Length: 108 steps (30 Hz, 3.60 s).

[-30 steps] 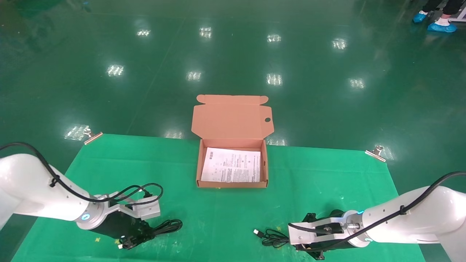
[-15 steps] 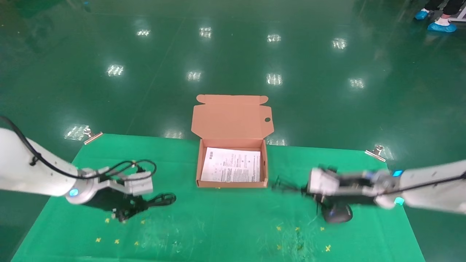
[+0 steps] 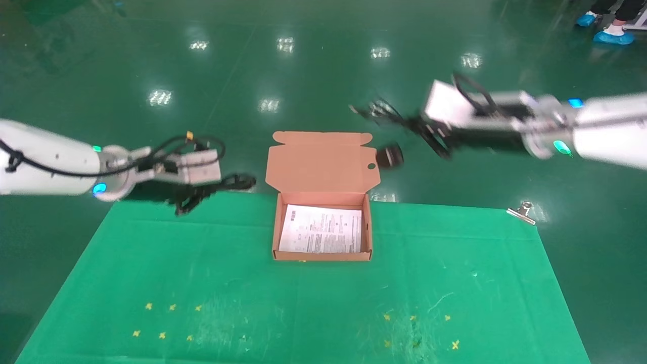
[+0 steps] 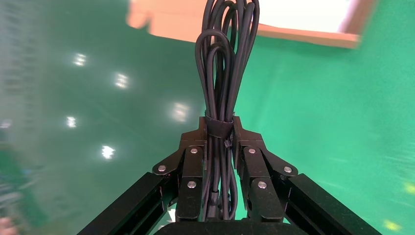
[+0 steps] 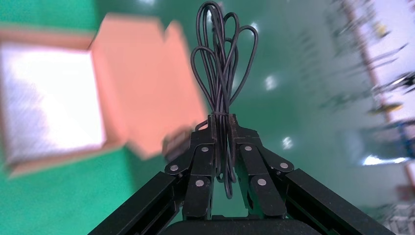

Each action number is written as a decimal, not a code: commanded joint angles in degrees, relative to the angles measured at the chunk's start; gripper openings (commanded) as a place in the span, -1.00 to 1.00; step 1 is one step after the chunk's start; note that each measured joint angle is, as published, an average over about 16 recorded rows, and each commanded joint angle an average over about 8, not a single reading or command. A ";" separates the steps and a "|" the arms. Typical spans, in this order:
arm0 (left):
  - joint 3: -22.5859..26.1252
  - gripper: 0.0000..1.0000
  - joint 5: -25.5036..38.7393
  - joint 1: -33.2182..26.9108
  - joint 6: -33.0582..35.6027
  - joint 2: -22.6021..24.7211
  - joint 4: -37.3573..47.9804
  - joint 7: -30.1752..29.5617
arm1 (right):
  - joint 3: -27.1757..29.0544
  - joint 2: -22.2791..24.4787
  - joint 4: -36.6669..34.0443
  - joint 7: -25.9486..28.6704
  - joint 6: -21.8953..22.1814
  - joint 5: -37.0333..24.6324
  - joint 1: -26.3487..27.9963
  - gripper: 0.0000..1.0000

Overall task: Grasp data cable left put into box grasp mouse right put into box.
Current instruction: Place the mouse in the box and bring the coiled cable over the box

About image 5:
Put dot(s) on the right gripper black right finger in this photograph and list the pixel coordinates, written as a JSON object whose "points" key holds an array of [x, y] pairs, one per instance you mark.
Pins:
{"points": [[259, 181]]}

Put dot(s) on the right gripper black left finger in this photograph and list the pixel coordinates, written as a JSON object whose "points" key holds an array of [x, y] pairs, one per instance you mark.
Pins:
{"points": [[201, 181]]}

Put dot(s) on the open brown cardboard box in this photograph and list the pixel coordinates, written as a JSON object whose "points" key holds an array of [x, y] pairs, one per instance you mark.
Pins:
{"points": [[146, 81]]}

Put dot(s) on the green table cloth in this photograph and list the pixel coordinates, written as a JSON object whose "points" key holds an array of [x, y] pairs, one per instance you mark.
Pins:
{"points": [[64, 201]]}

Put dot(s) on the white printed paper sheet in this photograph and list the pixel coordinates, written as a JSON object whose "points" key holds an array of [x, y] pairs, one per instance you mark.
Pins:
{"points": [[48, 97]]}

